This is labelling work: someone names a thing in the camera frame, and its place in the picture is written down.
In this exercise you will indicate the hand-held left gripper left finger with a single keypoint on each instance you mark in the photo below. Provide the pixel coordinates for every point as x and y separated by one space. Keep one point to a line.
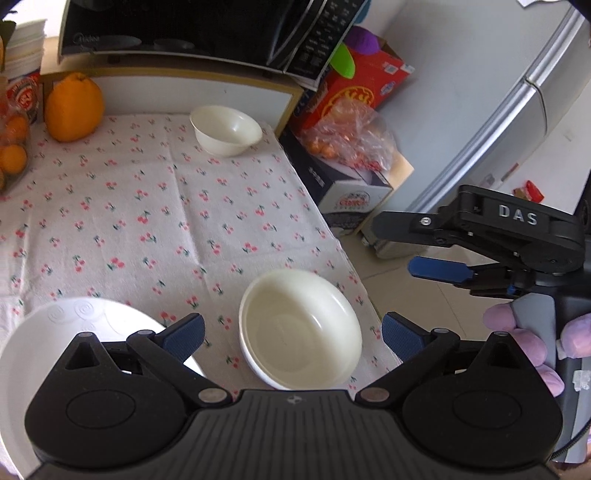
184 337

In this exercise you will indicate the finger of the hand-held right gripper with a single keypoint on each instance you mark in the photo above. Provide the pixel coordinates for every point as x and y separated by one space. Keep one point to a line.
401 226
438 269

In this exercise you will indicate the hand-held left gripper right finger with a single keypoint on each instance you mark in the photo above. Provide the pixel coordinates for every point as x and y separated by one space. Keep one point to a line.
401 337

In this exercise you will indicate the large cream bowl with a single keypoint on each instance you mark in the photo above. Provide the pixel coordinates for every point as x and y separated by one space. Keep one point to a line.
300 323

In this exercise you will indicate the plain white plate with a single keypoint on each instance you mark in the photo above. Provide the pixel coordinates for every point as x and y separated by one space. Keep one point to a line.
46 323

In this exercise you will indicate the small cream bowl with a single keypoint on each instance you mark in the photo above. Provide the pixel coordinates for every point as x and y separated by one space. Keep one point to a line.
226 129

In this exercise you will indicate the person's right hand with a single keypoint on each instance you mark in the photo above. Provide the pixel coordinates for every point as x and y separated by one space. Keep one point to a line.
526 344

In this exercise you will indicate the small red packet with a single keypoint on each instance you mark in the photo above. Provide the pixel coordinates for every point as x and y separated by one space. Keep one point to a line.
531 191

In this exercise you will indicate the black and white carton box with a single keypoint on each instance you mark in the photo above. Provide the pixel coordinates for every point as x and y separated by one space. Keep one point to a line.
341 189

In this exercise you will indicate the plastic bag of small oranges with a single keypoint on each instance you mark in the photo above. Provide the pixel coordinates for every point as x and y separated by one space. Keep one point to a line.
351 134

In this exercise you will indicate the grey refrigerator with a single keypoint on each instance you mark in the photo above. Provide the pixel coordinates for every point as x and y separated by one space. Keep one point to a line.
508 115

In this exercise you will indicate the cherry print tablecloth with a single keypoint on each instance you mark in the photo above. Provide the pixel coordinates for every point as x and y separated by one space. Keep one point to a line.
138 207

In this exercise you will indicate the red carton box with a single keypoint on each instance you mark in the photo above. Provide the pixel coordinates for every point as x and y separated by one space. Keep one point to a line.
378 78

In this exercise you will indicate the purple and green toy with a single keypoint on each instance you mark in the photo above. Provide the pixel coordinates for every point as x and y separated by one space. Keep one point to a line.
355 50

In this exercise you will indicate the large orange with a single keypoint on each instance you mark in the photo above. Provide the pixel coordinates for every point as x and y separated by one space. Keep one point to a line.
74 108

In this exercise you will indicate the black microwave oven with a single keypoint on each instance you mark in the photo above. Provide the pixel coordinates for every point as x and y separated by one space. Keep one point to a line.
207 27

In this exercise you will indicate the red printed paper cup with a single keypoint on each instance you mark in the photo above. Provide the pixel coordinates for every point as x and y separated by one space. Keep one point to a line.
23 97

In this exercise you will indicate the stack of paper cups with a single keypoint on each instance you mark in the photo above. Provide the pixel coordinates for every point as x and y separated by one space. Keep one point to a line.
25 46

